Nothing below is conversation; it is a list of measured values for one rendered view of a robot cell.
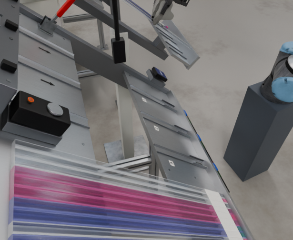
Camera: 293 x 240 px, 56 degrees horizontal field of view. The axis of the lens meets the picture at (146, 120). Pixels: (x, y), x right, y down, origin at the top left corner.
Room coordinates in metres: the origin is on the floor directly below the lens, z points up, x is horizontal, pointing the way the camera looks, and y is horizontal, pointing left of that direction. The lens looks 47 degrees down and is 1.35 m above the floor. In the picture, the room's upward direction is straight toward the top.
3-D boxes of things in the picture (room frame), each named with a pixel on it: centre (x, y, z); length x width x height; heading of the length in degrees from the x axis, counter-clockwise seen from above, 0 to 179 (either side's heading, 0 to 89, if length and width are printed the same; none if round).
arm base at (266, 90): (0.91, -0.57, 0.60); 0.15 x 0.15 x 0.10
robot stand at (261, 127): (0.91, -0.57, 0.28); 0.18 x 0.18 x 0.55; 26
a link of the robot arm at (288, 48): (0.90, -0.57, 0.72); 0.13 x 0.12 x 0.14; 157
